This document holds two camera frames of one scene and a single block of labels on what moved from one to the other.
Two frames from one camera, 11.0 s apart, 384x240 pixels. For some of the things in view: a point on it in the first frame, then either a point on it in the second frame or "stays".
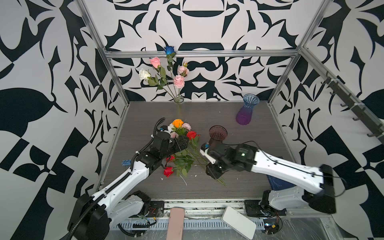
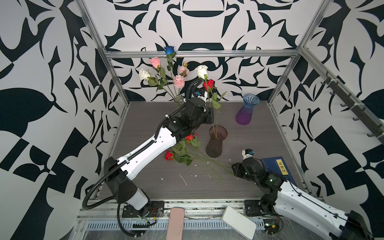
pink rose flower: [155, 61] stays
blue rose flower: [170, 51] stays
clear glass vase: [178, 99] stays
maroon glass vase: [217, 134] stays
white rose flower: [145, 75] stays
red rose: [185, 167] -> [209, 85]
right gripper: [212, 172] -> [237, 167]
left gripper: [182, 143] -> [207, 111]
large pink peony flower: [179, 82] stays
